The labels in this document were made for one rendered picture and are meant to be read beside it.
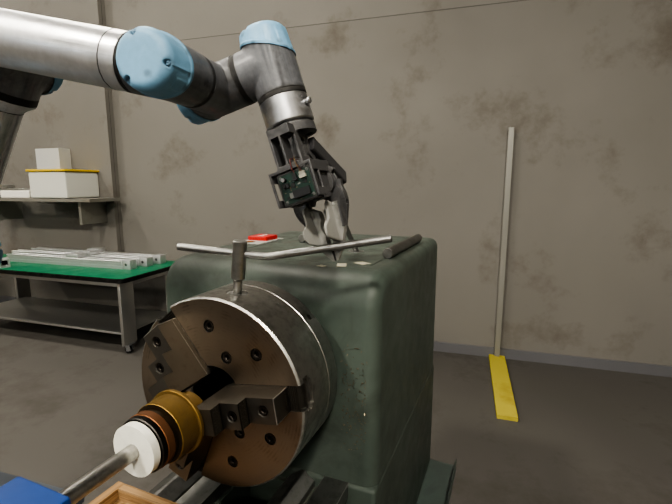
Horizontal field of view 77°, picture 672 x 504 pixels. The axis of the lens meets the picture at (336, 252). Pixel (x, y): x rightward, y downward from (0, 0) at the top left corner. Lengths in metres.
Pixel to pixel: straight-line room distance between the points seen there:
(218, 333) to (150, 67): 0.37
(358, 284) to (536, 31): 3.17
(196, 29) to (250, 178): 1.42
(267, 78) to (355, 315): 0.40
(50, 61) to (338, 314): 0.55
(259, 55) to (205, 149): 3.62
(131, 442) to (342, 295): 0.37
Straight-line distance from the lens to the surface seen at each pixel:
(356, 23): 3.87
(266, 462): 0.73
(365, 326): 0.73
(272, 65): 0.66
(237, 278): 0.68
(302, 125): 0.64
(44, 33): 0.70
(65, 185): 4.72
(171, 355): 0.69
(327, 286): 0.75
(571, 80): 3.68
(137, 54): 0.58
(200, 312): 0.69
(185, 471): 0.78
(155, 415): 0.62
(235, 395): 0.65
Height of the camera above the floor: 1.41
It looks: 9 degrees down
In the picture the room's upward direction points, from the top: straight up
